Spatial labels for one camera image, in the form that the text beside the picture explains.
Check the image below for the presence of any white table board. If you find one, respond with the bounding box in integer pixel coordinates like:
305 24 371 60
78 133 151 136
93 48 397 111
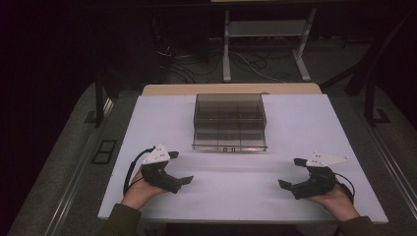
97 93 389 225

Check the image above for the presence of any person's right hand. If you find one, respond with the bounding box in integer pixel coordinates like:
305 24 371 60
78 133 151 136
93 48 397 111
306 184 361 222

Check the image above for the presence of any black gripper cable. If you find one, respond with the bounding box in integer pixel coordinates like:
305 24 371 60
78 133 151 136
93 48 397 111
333 172 356 205
122 146 155 197

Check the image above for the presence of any black floor socket frame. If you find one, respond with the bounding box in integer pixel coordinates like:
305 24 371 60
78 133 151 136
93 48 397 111
90 139 118 165

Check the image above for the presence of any clear plastic drawer organiser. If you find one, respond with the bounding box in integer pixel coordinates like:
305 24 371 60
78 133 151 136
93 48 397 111
192 92 268 153

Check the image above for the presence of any white metal stand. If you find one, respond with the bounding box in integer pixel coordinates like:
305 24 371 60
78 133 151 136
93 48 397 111
221 7 318 84

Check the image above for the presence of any black metal stand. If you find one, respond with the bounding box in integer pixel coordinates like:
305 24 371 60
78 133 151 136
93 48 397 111
93 63 115 130
364 77 391 128

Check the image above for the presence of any wooden table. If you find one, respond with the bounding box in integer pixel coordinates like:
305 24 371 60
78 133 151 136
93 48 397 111
141 82 324 96

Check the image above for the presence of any metal floor rail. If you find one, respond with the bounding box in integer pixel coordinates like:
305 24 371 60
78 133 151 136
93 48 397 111
366 123 417 211
43 97 115 236

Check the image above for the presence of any person's left hand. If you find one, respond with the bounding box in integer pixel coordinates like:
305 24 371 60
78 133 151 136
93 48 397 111
120 167 168 211

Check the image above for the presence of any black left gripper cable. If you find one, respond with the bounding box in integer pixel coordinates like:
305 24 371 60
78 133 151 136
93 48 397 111
122 146 155 197

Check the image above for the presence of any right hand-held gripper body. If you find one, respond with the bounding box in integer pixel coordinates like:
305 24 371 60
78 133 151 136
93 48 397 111
290 150 350 201

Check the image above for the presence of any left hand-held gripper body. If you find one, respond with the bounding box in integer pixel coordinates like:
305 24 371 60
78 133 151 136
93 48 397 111
141 143 181 195

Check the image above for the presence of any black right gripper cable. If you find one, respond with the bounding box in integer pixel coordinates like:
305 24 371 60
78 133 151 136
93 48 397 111
333 172 356 205

